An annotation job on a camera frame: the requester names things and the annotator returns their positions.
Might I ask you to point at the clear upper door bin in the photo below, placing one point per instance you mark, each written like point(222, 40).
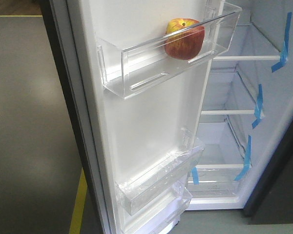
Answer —
point(128, 71)

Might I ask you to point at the yellow floor tape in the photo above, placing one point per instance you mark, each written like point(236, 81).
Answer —
point(39, 161)

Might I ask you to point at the clear door bin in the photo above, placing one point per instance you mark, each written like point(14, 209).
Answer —
point(159, 213)
point(128, 71)
point(140, 190)

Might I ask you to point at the fridge door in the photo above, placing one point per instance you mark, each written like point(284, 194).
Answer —
point(118, 138)

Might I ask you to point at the clear lower door bin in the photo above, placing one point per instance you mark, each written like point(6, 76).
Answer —
point(159, 213)

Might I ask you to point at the red yellow apple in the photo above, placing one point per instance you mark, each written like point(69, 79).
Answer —
point(185, 45)

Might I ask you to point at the clear middle door bin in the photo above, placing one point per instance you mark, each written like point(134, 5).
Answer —
point(140, 190)

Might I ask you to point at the clear crisper drawer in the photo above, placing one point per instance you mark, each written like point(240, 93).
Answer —
point(213, 182)

